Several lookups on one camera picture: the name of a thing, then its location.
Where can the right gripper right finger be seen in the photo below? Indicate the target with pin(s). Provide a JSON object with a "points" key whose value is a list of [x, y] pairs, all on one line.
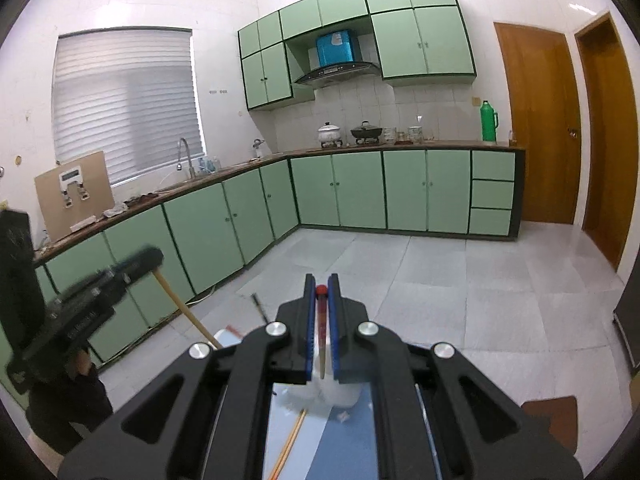
{"points": [[436, 415]]}

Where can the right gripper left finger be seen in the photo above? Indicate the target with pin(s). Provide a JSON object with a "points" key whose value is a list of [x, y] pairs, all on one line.
{"points": [[206, 415]]}

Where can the black chopstick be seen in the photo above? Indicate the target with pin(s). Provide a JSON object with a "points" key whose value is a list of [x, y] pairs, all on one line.
{"points": [[260, 308]]}

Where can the red-tipped wooden chopstick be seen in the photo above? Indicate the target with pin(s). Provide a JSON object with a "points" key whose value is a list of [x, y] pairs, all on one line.
{"points": [[322, 295]]}

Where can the green lower kitchen cabinets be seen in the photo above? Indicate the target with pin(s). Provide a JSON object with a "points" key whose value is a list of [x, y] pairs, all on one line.
{"points": [[210, 230]]}

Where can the kitchen faucet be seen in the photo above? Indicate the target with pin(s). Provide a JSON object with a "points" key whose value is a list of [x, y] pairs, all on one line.
{"points": [[184, 150]]}

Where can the light blue coffee tree mat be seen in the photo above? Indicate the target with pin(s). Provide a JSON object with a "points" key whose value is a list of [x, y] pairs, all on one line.
{"points": [[284, 409]]}

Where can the darker blue mat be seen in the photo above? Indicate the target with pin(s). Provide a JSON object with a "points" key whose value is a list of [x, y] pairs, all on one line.
{"points": [[347, 449]]}

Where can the white utensil holder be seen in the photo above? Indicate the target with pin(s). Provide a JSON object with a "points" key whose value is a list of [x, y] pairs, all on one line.
{"points": [[322, 390]]}

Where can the wooden stool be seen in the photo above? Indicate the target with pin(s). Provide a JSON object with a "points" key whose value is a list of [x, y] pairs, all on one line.
{"points": [[558, 416]]}

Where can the cardboard box on counter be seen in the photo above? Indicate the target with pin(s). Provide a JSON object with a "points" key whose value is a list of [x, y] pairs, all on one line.
{"points": [[74, 195]]}

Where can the window blind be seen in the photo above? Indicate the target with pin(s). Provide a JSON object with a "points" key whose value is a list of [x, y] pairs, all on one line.
{"points": [[128, 92]]}

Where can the glass jars on counter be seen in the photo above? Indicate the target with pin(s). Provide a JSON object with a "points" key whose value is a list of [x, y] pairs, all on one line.
{"points": [[412, 135]]}

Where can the black wok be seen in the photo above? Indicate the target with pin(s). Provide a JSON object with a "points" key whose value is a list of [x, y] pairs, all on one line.
{"points": [[366, 133]]}

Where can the white pot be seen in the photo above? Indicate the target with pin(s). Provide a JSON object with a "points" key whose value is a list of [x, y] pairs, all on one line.
{"points": [[330, 136]]}

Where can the green thermos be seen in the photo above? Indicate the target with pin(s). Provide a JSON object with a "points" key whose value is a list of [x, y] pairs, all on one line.
{"points": [[489, 122]]}

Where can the brown wooden door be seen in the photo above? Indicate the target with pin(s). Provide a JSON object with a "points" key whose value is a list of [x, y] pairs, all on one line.
{"points": [[545, 118], [614, 143]]}

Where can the range hood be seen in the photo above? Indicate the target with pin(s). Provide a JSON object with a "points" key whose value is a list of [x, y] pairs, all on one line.
{"points": [[339, 59]]}

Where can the green upper cabinets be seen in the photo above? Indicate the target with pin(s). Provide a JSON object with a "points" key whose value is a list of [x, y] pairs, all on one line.
{"points": [[411, 41]]}

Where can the small wall tap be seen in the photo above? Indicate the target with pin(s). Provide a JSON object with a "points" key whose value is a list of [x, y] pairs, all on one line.
{"points": [[257, 147]]}

